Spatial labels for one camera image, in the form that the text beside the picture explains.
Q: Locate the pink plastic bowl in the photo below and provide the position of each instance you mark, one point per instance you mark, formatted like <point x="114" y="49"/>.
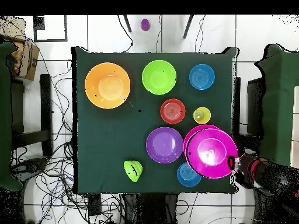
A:
<point x="210" y="151"/>
<point x="190" y="134"/>

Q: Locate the purple plastic bowl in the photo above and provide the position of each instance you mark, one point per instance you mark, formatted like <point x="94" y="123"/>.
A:
<point x="164" y="145"/>

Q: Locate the small green plastic bowl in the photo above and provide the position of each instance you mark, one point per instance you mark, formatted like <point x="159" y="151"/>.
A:
<point x="133" y="170"/>

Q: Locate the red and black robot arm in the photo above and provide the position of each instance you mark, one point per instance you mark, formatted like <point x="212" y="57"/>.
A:
<point x="275" y="177"/>

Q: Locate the white box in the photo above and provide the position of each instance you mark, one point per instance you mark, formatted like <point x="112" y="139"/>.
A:
<point x="295" y="140"/>

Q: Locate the green cloth side table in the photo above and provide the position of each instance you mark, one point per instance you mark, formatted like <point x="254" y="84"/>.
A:
<point x="4" y="116"/>
<point x="280" y="116"/>

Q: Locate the blue plastic bowl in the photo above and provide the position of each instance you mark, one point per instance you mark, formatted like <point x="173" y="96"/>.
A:
<point x="185" y="177"/>
<point x="201" y="77"/>

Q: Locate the yellow plastic cup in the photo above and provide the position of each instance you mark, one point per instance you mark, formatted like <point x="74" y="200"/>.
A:
<point x="202" y="115"/>

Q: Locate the red plastic bowl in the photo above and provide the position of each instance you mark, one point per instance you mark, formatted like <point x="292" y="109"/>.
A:
<point x="172" y="111"/>

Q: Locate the large green plastic bowl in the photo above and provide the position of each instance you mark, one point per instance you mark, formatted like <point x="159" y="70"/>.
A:
<point x="159" y="77"/>

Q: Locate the dark green table cloth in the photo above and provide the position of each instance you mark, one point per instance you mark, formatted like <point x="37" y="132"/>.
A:
<point x="105" y="140"/>

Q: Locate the black tripod leg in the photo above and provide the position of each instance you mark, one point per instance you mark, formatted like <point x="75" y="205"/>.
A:
<point x="188" y="26"/>
<point x="127" y="23"/>

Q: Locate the orange plastic bowl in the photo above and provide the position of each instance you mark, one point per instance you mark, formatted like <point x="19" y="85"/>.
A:
<point x="107" y="85"/>

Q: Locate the purple plastic cup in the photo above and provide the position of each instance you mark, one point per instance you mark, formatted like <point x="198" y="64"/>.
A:
<point x="145" y="25"/>

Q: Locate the black stand base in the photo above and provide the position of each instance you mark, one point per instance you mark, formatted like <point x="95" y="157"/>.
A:
<point x="30" y="166"/>

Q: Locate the cardboard box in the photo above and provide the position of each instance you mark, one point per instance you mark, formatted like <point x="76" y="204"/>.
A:
<point x="28" y="60"/>

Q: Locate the black chair frame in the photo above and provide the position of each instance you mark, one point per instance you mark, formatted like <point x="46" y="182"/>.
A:
<point x="45" y="105"/>

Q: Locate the black square frame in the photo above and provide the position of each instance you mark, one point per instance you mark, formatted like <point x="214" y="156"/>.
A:
<point x="66" y="28"/>

